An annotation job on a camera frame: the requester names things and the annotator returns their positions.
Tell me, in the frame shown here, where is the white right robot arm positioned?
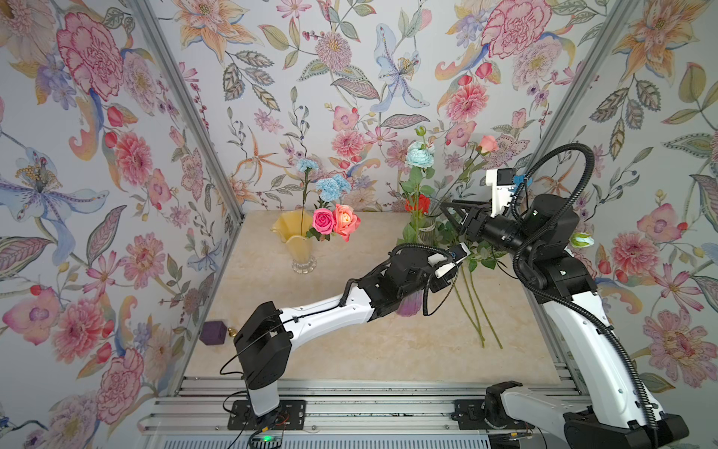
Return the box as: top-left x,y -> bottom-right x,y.
441,195 -> 689,448

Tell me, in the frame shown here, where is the blue carnation stem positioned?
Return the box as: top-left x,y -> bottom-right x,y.
297,158 -> 352,212

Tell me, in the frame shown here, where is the aluminium corner frame post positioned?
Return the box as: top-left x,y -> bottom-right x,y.
128,0 -> 244,225
514,1 -> 636,179

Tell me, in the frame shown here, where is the small purple box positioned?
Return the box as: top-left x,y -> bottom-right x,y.
199,320 -> 237,346

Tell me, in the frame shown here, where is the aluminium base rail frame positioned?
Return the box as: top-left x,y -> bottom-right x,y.
139,376 -> 564,448

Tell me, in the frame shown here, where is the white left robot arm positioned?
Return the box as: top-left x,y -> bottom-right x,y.
233,243 -> 469,420

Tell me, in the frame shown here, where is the purple blue glass vase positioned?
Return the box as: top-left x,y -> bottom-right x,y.
396,290 -> 424,317

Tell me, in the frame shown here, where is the coral red rose stem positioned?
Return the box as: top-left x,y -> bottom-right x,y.
334,205 -> 361,242

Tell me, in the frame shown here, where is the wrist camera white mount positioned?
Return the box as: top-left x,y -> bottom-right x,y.
427,242 -> 470,279
485,168 -> 517,217

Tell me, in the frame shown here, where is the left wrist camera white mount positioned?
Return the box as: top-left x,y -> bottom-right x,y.
427,242 -> 470,279

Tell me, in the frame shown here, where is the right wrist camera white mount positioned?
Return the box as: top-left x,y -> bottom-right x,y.
485,168 -> 517,217

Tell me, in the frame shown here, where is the aluminium corner frame post right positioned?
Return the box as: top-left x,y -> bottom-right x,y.
514,1 -> 636,179

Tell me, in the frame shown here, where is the aluminium corner frame post left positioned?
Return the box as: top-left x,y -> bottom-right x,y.
128,0 -> 244,225

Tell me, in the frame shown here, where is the yellow fluted glass vase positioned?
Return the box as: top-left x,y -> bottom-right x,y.
271,210 -> 317,274

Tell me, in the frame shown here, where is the magenta pink rose stem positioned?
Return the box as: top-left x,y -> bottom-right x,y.
305,208 -> 337,241

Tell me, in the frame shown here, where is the clear glass vase with twine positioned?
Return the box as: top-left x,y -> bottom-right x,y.
417,215 -> 441,246

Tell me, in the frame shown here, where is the light pink rose stem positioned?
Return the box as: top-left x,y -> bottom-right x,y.
431,135 -> 498,216

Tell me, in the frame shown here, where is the small red rose stem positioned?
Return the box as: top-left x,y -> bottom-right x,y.
405,194 -> 431,215

